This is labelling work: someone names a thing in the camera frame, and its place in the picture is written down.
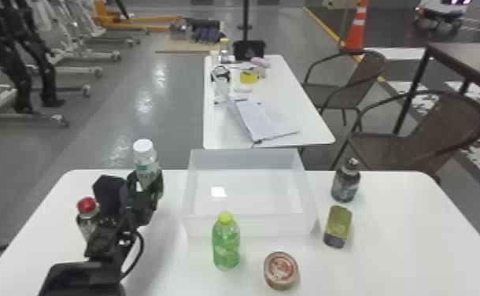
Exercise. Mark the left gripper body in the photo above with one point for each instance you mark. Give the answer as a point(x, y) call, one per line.
point(140, 208)

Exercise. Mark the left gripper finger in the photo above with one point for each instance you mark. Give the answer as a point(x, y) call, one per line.
point(131, 182)
point(160, 185)

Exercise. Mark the white bottle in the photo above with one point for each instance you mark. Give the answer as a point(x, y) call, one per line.
point(145, 159)

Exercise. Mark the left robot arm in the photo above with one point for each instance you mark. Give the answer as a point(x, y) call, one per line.
point(87, 277)

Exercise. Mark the clear bottle with red cap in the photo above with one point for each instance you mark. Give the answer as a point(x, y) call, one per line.
point(87, 213)

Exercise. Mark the green bottle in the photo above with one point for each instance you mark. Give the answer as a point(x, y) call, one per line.
point(225, 244)

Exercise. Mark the clear box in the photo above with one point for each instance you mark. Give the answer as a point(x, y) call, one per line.
point(248, 219)

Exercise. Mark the clear bottle with black cap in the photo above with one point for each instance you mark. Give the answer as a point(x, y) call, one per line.
point(220, 84)

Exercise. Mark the white notebook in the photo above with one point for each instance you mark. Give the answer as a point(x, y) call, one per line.
point(260, 120)

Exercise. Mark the yellow tape roll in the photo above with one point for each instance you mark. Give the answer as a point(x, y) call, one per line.
point(248, 77)

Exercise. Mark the clear bottle with yellow cap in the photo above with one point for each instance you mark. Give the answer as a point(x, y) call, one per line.
point(224, 51)

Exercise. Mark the red can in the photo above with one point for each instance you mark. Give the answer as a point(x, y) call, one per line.
point(281, 270)

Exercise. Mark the white side table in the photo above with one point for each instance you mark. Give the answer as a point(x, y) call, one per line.
point(289, 99)

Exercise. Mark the black bag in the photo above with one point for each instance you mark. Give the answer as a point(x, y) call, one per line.
point(248, 50)

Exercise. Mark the orange pallet jack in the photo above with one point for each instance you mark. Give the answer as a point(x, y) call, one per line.
point(128, 20)

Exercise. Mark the yellow can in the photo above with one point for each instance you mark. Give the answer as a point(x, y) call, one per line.
point(338, 226)

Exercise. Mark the grey bottle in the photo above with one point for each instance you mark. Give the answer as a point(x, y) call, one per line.
point(345, 184)

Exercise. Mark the brown chair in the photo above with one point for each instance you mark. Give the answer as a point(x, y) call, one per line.
point(347, 93)
point(438, 132)

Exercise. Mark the orange cone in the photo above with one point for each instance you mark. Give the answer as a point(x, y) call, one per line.
point(356, 29)

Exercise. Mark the brown side table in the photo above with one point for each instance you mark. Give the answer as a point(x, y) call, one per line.
point(475, 62)

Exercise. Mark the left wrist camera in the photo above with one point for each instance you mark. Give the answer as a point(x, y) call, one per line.
point(108, 193)

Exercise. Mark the black post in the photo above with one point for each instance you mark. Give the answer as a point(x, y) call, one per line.
point(245, 14)

